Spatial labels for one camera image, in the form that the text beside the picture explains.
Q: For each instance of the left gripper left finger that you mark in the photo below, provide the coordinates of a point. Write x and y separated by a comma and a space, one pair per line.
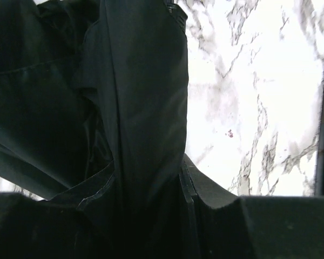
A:
32, 229

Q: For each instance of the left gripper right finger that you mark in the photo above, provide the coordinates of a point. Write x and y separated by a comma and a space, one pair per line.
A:
218, 224

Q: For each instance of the black folding umbrella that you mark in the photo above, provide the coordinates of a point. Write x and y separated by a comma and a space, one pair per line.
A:
93, 104

